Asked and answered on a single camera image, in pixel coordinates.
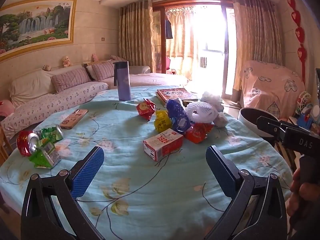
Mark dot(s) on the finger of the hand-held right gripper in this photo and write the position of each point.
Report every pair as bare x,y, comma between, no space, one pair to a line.
268,126

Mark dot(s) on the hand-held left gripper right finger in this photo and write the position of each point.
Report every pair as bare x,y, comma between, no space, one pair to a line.
220,172

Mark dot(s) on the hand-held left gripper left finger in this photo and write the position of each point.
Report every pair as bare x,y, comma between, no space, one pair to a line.
90,170

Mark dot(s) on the white trash bin black liner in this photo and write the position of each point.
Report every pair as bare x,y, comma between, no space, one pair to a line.
250,117

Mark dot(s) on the yellow snack packet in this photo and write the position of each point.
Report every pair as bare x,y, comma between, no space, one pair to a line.
162,121

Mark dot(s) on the red snack wrapper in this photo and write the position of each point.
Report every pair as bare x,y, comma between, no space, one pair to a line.
146,110

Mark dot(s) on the person's right hand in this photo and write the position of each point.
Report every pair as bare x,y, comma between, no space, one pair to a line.
305,200

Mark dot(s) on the wooden chair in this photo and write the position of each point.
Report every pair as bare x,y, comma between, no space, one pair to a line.
287,155
3,145

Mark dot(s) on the blue toy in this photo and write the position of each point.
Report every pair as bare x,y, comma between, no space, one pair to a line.
305,121

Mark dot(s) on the pink heart print cover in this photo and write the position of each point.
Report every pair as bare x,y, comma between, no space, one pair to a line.
270,87

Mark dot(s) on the white mesh ball toy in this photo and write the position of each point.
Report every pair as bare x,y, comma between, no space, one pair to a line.
303,101

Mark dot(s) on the red orange foil packet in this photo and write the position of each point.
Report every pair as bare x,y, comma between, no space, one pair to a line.
198,133

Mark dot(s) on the crushed green carton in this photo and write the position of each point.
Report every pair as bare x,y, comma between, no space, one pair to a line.
43,156

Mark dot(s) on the crumpled white tissue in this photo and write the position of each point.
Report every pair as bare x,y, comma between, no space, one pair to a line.
220,119

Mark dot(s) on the phone in orange case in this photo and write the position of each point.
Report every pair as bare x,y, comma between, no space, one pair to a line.
73,119

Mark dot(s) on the crushed green can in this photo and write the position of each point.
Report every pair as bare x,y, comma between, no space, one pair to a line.
51,133

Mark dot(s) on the crumpled white plastic wrap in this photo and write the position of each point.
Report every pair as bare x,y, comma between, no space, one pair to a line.
211,98

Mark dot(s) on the red and white carton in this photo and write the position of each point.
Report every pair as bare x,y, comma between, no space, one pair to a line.
162,143

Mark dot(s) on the blue patterned packet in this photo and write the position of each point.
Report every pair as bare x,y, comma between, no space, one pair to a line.
178,118

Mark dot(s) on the crushed red can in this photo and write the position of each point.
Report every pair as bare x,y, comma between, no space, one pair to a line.
23,143

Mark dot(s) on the covered corner sofa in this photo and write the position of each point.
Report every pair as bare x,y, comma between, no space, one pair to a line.
62,100

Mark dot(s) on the beige patterned curtain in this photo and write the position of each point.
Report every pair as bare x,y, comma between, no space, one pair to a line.
257,42
136,37

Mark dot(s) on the red illustrated book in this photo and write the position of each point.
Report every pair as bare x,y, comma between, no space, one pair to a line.
175,95

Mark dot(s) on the white slatted rack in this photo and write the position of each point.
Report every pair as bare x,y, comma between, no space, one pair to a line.
203,62

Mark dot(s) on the striped pink pillow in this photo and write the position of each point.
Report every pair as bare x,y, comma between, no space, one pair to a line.
103,71
70,80
118,58

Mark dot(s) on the purple thermos bottle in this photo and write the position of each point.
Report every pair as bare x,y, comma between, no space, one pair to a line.
123,82

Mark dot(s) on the white sofa pillow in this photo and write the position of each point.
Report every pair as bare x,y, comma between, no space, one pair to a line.
30,86

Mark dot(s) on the pink cushion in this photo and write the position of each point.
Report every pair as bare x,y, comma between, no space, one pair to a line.
6,107

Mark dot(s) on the small white plush toy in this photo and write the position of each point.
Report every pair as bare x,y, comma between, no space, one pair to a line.
46,67

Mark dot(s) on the plush toy by window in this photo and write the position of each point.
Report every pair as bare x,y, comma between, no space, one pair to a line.
172,71

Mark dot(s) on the beige teddy bear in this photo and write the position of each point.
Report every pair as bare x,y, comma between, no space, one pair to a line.
66,61

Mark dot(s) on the pink plush toy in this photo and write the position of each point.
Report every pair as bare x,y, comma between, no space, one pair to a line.
95,57

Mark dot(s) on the magenta box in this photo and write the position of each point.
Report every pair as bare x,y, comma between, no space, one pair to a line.
167,64

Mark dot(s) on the sheer yellow curtain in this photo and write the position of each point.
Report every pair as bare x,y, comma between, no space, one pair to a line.
180,42

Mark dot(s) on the dark hanging garment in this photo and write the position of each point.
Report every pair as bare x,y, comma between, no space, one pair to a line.
169,28

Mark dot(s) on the framed landscape painting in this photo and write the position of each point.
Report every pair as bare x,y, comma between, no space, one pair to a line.
35,27

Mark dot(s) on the red heart wall decoration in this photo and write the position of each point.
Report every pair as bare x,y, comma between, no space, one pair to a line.
297,17

